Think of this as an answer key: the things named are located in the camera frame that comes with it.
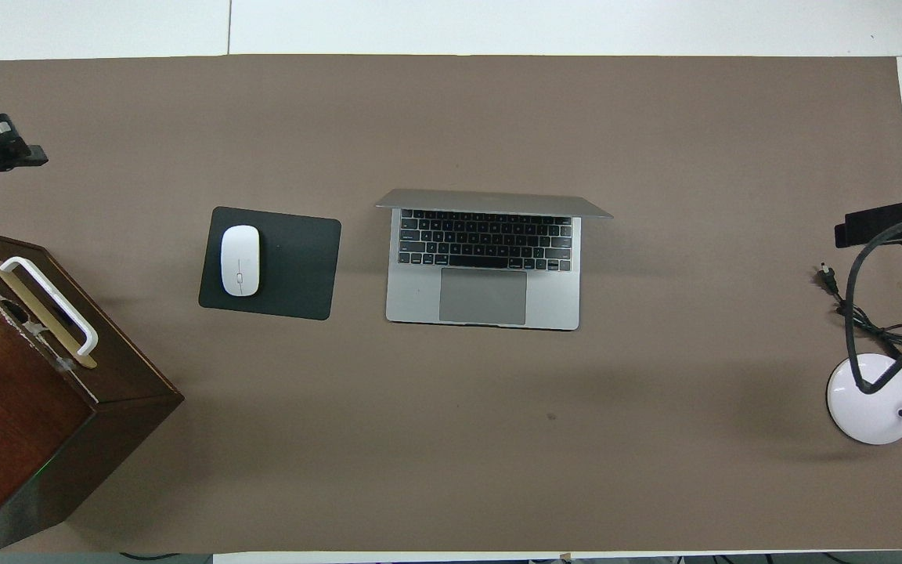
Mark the silver grey laptop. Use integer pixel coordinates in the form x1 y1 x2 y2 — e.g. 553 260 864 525
375 188 614 331

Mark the white desk lamp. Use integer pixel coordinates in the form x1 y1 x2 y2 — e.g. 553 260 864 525
826 304 902 446

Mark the brown table mat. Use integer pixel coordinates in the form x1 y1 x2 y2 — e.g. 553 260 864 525
0 55 902 553

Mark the dark brown wooden box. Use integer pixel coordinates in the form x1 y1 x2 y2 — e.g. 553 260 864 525
0 223 185 561

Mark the white computer mouse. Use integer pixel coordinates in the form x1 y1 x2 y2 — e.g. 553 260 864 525
220 225 262 298

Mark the black mouse pad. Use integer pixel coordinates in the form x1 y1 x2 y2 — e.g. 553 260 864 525
198 206 342 321

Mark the black right arm gripper cable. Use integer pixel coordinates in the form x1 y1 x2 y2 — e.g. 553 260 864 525
845 205 902 395

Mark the black lamp power cable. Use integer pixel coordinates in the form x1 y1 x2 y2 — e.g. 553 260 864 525
819 263 902 416

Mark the white box handle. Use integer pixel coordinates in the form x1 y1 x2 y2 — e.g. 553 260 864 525
0 256 99 358

